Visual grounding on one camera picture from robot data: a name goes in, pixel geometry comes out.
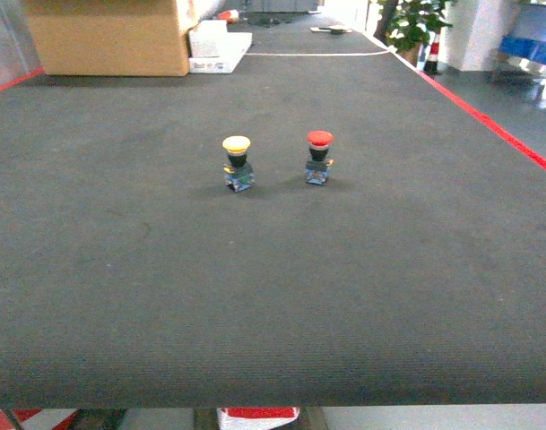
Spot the dark grey table mat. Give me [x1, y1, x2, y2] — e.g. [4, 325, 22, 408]
[0, 22, 546, 409]

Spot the steel shelf rack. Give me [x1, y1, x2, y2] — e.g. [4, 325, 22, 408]
[490, 1, 546, 82]

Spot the white flat box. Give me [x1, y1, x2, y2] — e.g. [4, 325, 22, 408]
[189, 32, 253, 74]

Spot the large cardboard box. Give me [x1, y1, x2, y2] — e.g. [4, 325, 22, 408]
[22, 0, 198, 77]

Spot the small white box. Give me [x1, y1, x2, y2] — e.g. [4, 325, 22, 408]
[188, 20, 228, 58]

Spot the red mushroom push button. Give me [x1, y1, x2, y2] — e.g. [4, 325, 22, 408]
[305, 130, 334, 185]

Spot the yellow mushroom push button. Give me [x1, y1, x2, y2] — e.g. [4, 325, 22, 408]
[222, 135, 255, 193]

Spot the red white tape roll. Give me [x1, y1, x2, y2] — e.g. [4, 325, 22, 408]
[217, 10, 240, 23]

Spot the red white traffic cone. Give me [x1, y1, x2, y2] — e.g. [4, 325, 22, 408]
[423, 33, 440, 75]

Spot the black flat tool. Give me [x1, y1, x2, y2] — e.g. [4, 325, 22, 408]
[310, 25, 352, 35]

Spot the green potted plant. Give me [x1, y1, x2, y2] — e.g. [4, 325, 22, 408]
[375, 0, 456, 67]

